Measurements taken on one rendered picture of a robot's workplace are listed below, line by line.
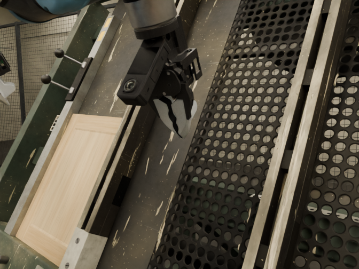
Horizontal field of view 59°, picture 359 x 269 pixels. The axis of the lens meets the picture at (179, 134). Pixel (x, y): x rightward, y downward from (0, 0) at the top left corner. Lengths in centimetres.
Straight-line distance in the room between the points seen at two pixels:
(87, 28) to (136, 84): 121
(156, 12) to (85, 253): 64
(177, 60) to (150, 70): 7
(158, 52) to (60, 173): 80
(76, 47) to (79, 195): 79
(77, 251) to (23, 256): 28
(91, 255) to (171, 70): 58
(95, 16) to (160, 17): 122
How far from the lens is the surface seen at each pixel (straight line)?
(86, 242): 90
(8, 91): 112
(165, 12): 50
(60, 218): 111
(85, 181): 107
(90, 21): 168
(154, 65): 48
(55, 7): 43
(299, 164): 62
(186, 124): 56
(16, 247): 121
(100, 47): 139
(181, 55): 55
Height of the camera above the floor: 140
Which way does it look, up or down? 8 degrees down
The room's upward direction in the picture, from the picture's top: straight up
